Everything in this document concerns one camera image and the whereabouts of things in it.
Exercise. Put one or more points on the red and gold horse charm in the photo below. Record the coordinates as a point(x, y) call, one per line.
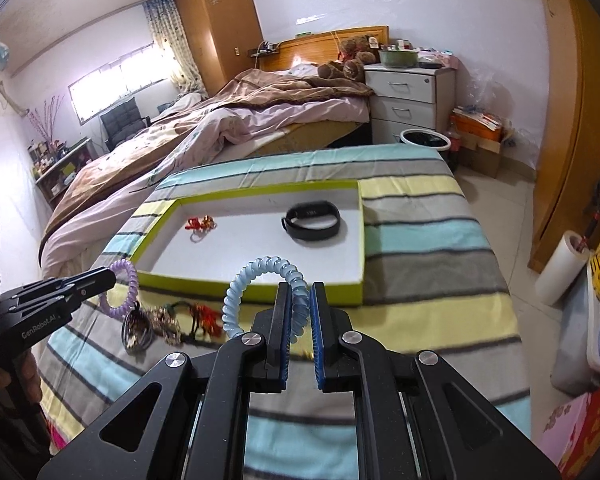
point(202, 222)

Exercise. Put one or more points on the wooden bed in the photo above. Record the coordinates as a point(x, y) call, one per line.
point(310, 42)

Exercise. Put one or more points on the person's left hand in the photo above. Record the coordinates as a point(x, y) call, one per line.
point(31, 380)

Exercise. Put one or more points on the black fitness band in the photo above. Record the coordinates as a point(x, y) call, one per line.
point(311, 235)

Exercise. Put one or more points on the large wooden door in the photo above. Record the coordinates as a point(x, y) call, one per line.
point(575, 110)

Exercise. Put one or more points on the cardboard box with orange papers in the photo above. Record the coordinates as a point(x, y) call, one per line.
point(480, 130)

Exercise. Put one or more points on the black and red stand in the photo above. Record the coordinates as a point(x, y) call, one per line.
point(597, 210)

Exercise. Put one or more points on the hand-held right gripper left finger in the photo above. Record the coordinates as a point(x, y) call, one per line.
point(282, 320)

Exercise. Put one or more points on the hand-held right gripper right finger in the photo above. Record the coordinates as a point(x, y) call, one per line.
point(320, 340)

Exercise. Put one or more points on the striped tablecloth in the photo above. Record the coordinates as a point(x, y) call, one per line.
point(430, 270)

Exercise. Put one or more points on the red knot charm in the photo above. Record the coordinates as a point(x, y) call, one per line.
point(211, 320)

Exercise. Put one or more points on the brown blanket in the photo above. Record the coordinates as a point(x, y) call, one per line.
point(290, 87)

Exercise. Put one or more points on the pink flower branches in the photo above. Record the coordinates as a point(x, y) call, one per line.
point(47, 120)

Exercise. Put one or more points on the pink red printed bag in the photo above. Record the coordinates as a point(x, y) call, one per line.
point(590, 435)

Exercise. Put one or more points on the tall wooden wardrobe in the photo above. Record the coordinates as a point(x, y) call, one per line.
point(215, 25)

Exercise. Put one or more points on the white rimmed trash bin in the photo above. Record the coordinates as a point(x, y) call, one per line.
point(425, 138)

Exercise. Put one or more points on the white drawer cabinet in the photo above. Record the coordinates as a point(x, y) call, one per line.
point(405, 95)

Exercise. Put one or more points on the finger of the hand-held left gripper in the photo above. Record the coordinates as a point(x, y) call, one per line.
point(75, 280)
point(70, 298)

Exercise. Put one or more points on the green basin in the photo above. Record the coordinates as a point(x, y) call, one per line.
point(397, 58)

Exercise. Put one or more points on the brown teddy bear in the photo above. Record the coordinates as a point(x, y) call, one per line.
point(350, 62)

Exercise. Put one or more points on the white tray with green rim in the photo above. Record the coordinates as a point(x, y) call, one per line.
point(260, 255)

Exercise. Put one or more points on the white paper roll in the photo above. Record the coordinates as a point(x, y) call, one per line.
point(560, 270)

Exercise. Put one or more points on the brown floral quilt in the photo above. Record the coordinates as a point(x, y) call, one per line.
point(115, 170)

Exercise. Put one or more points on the floral curtain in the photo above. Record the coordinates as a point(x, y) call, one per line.
point(180, 45)

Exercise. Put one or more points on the dark grey chair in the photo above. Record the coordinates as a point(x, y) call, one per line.
point(122, 120)

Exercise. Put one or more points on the window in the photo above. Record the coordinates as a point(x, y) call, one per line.
point(110, 80)

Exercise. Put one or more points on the cluttered side shelf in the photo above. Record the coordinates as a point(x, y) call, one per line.
point(60, 167)

